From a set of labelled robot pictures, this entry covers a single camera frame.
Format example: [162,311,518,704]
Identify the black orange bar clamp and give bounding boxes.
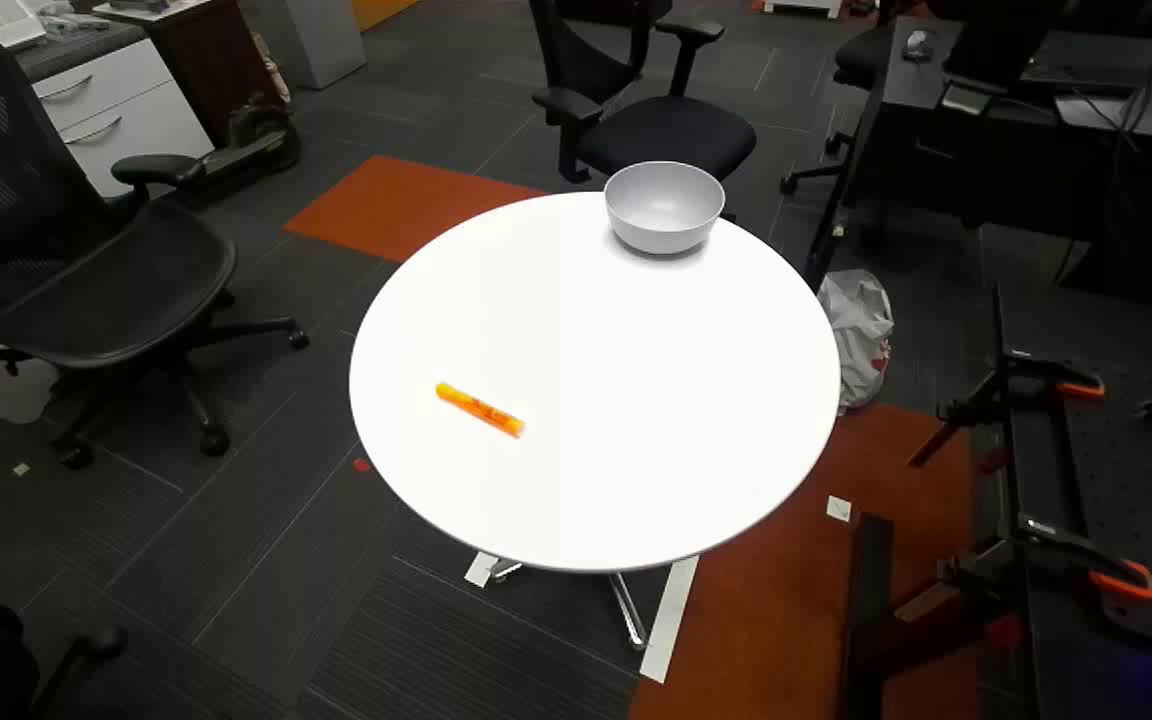
[940,511,1152,625]
[909,343,1114,470]

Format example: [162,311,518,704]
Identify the black padded office chair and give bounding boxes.
[529,0,762,186]

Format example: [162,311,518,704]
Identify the orange marker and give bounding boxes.
[434,378,529,443]

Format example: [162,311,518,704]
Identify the grey bowl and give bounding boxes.
[602,157,727,263]

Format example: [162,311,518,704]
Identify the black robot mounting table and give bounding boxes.
[840,285,1152,720]

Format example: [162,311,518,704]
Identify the black scooter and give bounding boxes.
[188,92,308,193]

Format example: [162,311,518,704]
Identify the white drawer cabinet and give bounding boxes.
[14,33,220,204]

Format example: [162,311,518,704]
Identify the white plastic bag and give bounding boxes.
[817,263,901,415]

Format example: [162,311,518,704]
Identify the white table base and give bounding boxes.
[461,547,706,687]

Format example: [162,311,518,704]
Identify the black office desk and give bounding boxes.
[801,6,1152,304]

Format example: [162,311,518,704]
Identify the black mesh office chair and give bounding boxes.
[0,14,311,475]

